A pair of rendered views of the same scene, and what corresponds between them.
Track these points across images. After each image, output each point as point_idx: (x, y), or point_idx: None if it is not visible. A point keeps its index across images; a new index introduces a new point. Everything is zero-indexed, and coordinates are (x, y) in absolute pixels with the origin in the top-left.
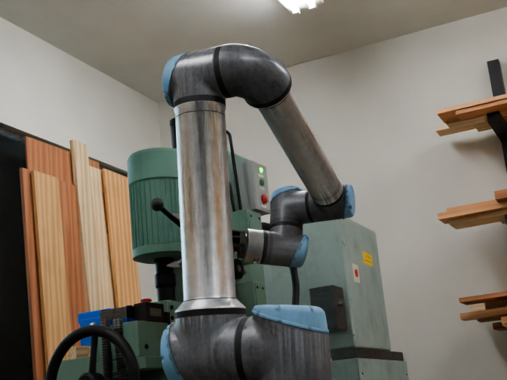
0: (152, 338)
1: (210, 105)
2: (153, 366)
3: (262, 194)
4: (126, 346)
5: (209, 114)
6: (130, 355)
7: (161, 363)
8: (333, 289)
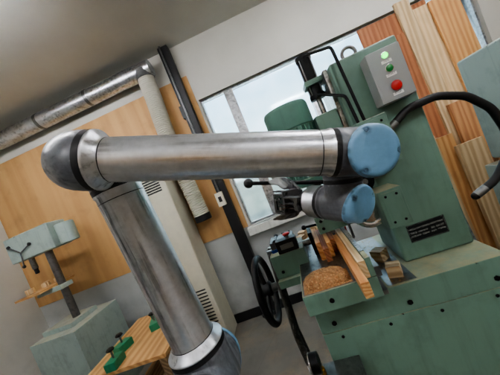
0: (287, 264)
1: (96, 201)
2: (288, 286)
3: (392, 80)
4: (254, 286)
5: (100, 209)
6: (256, 293)
7: (295, 282)
8: None
